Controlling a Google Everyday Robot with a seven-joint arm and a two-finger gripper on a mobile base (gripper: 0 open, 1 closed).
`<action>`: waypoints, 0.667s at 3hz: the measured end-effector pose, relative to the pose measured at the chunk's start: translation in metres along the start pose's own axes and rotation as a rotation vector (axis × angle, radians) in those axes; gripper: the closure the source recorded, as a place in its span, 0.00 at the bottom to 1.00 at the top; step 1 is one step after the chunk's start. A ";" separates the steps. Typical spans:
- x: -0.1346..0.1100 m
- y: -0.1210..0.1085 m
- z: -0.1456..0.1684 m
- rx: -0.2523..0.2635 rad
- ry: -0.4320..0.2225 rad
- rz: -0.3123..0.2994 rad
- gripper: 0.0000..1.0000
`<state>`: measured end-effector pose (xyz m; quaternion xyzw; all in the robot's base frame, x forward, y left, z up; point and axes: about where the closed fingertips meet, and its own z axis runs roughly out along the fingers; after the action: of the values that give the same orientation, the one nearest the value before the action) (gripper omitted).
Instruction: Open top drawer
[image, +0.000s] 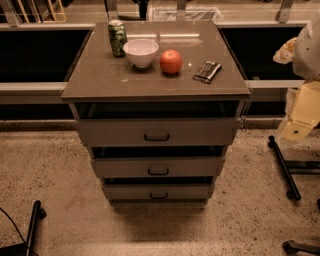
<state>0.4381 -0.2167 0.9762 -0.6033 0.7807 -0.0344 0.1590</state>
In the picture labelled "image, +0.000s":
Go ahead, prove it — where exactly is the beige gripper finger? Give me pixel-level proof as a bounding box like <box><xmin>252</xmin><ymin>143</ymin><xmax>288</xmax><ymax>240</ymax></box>
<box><xmin>273</xmin><ymin>37</ymin><xmax>297</xmax><ymax>64</ymax></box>
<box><xmin>279</xmin><ymin>81</ymin><xmax>320</xmax><ymax>143</ymax></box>

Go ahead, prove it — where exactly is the grey top drawer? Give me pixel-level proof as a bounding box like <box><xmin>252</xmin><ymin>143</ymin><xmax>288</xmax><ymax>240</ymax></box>
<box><xmin>76</xmin><ymin>118</ymin><xmax>240</xmax><ymax>147</ymax></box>

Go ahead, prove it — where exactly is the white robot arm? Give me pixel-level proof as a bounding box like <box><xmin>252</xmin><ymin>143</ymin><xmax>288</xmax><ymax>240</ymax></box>
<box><xmin>273</xmin><ymin>14</ymin><xmax>320</xmax><ymax>143</ymax></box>

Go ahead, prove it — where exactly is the grey drawer cabinet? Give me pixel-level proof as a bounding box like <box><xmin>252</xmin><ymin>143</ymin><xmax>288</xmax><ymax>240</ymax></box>
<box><xmin>62</xmin><ymin>21</ymin><xmax>250</xmax><ymax>203</ymax></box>

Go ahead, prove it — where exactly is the grey bottom drawer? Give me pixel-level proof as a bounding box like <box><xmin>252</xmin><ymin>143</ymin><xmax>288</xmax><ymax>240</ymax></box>
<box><xmin>102</xmin><ymin>185</ymin><xmax>214</xmax><ymax>200</ymax></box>

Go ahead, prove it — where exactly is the dark snack packet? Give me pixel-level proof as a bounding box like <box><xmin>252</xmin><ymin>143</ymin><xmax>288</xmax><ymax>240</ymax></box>
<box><xmin>193</xmin><ymin>61</ymin><xmax>222</xmax><ymax>84</ymax></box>

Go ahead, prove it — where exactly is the black stand leg right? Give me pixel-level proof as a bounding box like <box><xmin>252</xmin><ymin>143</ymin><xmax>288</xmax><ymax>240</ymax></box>
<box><xmin>267</xmin><ymin>134</ymin><xmax>320</xmax><ymax>202</ymax></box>

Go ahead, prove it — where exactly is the black stand leg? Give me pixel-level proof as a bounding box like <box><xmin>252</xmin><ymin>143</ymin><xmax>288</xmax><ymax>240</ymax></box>
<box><xmin>267</xmin><ymin>134</ymin><xmax>320</xmax><ymax>202</ymax></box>
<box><xmin>0</xmin><ymin>200</ymin><xmax>47</xmax><ymax>256</ymax></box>

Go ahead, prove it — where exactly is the red apple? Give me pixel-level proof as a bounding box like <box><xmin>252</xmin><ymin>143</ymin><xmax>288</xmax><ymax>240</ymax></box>
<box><xmin>160</xmin><ymin>50</ymin><xmax>182</xmax><ymax>75</ymax></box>

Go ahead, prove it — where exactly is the black caster foot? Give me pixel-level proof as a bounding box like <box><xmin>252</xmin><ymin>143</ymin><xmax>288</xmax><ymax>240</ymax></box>
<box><xmin>282</xmin><ymin>240</ymin><xmax>320</xmax><ymax>256</ymax></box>

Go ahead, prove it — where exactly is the white bowl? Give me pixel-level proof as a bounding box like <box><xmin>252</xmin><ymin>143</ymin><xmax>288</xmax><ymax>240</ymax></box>
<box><xmin>123</xmin><ymin>39</ymin><xmax>159</xmax><ymax>68</ymax></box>

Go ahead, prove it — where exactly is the green soda can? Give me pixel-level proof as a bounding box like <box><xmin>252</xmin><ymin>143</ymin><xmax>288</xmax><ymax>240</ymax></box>
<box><xmin>108</xmin><ymin>20</ymin><xmax>127</xmax><ymax>57</ymax></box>

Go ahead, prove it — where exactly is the black stand leg left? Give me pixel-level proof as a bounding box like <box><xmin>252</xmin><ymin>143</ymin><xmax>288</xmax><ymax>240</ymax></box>
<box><xmin>0</xmin><ymin>200</ymin><xmax>47</xmax><ymax>256</ymax></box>

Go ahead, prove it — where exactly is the black cable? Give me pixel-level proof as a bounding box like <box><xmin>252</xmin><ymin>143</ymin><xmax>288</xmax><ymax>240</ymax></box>
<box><xmin>0</xmin><ymin>207</ymin><xmax>39</xmax><ymax>256</ymax></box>

